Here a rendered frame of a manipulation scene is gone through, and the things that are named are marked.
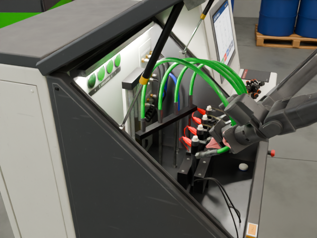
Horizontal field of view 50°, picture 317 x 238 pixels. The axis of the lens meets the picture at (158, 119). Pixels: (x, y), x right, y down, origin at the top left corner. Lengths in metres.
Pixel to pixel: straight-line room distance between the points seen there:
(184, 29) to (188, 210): 0.79
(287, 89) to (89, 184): 0.66
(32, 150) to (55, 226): 0.31
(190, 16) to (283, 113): 0.75
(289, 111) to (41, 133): 0.66
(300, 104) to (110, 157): 0.49
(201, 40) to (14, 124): 0.80
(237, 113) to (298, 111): 0.15
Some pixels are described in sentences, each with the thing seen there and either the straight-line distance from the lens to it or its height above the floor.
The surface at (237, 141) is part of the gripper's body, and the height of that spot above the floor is 1.26.
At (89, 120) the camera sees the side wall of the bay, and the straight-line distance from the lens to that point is 0.90.
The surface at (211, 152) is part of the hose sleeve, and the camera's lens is 1.10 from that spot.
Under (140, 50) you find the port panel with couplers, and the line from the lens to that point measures 1.37.
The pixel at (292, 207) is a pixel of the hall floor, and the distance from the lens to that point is 2.71.
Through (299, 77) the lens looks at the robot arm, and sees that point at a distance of 1.12.
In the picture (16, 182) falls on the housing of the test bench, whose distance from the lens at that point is 1.23.
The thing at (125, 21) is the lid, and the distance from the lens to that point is 0.73.
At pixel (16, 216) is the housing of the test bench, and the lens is 1.36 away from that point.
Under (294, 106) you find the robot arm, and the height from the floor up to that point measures 1.43.
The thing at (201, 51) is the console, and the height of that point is 1.31.
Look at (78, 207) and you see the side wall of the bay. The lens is 1.14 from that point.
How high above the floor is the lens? 1.79
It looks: 30 degrees down
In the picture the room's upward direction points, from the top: straight up
